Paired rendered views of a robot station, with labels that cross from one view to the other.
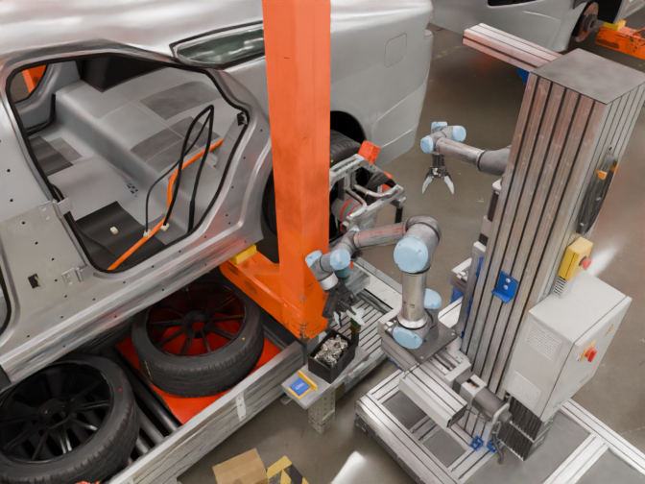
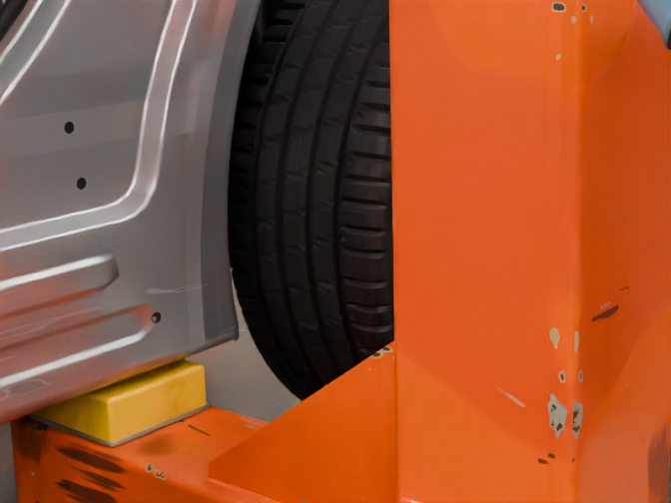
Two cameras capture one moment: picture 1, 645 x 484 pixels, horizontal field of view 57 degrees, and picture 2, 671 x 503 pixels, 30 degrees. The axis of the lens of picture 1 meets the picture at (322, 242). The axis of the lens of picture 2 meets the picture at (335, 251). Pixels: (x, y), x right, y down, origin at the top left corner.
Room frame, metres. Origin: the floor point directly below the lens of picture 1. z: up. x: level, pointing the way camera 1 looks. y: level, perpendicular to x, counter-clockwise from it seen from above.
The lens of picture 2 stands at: (1.02, 0.32, 1.17)
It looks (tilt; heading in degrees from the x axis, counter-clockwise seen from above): 14 degrees down; 355
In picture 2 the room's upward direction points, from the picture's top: 2 degrees counter-clockwise
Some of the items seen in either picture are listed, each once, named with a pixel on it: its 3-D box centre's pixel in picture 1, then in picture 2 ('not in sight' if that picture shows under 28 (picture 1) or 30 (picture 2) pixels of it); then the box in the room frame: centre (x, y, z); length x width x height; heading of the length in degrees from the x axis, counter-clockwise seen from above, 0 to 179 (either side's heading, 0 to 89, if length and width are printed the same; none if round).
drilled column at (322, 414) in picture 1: (322, 400); not in sight; (1.70, 0.00, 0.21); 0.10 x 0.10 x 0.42; 44
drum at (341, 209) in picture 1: (353, 213); not in sight; (2.41, -0.16, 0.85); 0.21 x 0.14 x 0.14; 44
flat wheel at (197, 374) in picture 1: (200, 331); not in sight; (2.00, 0.64, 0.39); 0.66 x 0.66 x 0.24
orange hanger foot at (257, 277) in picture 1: (259, 267); (235, 439); (2.17, 0.32, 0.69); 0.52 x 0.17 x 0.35; 44
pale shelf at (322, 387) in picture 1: (325, 370); not in sight; (1.72, -0.02, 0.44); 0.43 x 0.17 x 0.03; 134
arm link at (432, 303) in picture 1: (424, 306); not in sight; (1.64, -0.42, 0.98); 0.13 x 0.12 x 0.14; 150
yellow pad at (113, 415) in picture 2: (238, 249); (118, 391); (2.29, 0.44, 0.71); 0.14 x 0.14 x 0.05; 44
